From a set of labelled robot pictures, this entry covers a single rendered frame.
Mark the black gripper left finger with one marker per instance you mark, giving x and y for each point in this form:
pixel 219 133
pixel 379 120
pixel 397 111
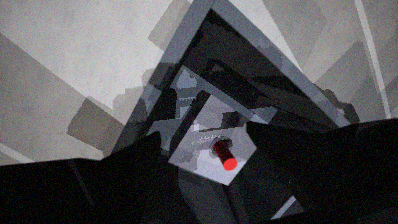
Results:
pixel 113 190

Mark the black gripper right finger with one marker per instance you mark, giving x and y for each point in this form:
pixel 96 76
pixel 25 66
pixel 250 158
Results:
pixel 313 166

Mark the dark red peg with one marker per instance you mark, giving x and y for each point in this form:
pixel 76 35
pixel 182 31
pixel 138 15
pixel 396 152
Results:
pixel 227 159

